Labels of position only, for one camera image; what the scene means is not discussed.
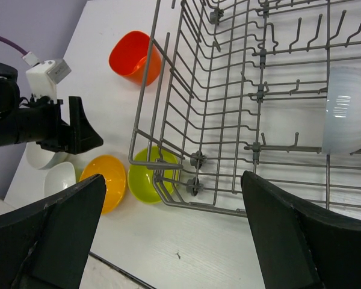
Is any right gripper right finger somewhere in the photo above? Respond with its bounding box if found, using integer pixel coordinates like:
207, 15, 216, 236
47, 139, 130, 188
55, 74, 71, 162
241, 171, 361, 288

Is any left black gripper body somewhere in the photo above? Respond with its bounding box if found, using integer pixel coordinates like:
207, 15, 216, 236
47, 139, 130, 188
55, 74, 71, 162
13, 98, 69, 152

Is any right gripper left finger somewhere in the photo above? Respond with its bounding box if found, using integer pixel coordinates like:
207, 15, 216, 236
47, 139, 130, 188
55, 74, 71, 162
0, 174, 106, 288

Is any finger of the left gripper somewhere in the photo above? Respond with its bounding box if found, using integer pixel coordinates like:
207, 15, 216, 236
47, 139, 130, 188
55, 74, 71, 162
67, 96, 103, 155

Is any white round bowl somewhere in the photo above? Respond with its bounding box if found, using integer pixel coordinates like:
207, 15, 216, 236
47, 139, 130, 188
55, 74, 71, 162
25, 142, 68, 169
321, 66, 361, 155

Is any yellow round bowl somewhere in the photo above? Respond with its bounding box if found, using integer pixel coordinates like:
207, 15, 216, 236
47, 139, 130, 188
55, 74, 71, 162
79, 155, 127, 214

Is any white square bowl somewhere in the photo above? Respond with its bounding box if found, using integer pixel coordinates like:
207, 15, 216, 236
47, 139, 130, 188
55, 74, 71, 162
43, 162, 76, 197

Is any green round bowl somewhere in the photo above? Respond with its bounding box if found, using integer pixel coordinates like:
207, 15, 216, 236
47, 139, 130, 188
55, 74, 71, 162
128, 146, 178, 204

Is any orange square bowl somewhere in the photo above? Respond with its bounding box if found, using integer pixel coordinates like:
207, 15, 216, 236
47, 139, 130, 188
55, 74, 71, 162
108, 31, 162, 86

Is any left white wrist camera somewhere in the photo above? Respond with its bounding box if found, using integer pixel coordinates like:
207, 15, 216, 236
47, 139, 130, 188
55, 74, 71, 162
26, 59, 71, 103

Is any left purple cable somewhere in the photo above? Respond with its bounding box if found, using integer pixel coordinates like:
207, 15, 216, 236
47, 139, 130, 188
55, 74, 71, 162
0, 32, 40, 66

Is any grey wire dish rack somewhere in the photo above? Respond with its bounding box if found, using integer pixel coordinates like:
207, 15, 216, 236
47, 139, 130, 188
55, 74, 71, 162
129, 1, 361, 219

